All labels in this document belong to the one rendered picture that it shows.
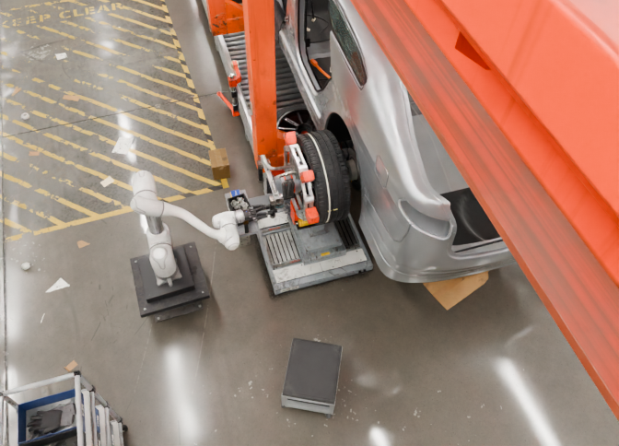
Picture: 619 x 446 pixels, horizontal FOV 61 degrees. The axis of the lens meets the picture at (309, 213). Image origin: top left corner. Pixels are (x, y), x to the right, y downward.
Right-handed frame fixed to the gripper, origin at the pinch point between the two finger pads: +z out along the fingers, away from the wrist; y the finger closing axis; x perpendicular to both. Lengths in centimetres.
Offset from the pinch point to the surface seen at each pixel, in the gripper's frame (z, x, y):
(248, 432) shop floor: -50, -83, 117
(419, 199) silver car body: 62, 78, 74
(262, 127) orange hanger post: 9, 19, -60
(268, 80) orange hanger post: 15, 61, -60
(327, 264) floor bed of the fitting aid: 42, -75, 11
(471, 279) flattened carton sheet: 152, -82, 54
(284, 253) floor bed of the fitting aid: 11, -77, -10
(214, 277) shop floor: -48, -83, -7
